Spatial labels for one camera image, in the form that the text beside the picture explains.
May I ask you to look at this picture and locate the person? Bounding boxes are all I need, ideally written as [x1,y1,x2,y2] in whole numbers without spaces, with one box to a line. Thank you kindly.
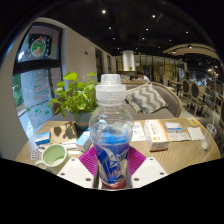
[135,70,151,83]

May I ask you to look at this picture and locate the green potted plant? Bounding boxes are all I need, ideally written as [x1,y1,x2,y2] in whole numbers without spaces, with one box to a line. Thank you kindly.
[49,71,99,132]

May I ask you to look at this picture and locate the grey zigzag cushion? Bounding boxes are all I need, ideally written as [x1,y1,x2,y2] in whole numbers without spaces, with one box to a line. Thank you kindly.
[124,83,169,115]

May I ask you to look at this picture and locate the clear blue-labelled drink bottle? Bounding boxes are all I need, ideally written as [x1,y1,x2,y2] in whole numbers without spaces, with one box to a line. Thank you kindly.
[88,73,134,188]

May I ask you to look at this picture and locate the white box with orange print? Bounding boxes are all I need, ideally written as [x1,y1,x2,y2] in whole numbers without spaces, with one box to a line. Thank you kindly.
[143,119,170,153]

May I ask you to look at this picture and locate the pill blister pack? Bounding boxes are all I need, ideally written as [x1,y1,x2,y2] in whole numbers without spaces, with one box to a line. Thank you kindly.
[29,147,41,161]

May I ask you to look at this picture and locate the grey curved sofa bench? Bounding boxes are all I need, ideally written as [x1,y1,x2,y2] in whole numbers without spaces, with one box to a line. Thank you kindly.
[49,79,184,123]

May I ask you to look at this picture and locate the light blue carton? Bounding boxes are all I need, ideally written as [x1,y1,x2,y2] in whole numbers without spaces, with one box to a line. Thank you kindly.
[75,128,93,153]

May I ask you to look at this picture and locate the clear plastic cup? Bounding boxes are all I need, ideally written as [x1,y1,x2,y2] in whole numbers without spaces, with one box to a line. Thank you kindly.
[199,123,218,151]

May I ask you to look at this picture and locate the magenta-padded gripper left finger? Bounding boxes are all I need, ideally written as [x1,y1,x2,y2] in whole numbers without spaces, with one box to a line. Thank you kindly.
[56,146,100,189]

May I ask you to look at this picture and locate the white paper sheet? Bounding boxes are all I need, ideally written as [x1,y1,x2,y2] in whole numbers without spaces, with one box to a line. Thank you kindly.
[186,126,205,142]

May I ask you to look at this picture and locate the white cylindrical column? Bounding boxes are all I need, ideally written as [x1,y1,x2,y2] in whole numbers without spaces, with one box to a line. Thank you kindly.
[122,49,136,72]

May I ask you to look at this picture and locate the pale green ceramic mug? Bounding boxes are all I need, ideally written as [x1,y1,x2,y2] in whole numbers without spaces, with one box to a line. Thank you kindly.
[34,143,70,175]

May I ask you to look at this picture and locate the dining chairs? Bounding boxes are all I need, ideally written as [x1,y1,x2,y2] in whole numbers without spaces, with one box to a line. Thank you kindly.
[163,74,224,121]

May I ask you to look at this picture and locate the white teal tube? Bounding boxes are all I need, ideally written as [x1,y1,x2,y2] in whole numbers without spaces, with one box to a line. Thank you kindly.
[61,139,78,150]

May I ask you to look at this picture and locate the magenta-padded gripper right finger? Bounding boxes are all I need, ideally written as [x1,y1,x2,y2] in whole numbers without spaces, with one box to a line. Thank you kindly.
[125,145,169,189]

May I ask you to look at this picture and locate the small blue white box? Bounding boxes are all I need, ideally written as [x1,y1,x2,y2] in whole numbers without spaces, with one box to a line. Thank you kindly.
[34,131,52,146]

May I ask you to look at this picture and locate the ceiling lights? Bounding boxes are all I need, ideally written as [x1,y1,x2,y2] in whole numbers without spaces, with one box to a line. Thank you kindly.
[96,6,214,56]

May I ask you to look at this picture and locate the flat white blue box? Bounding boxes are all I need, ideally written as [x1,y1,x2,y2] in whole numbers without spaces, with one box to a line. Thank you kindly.
[164,121,183,134]

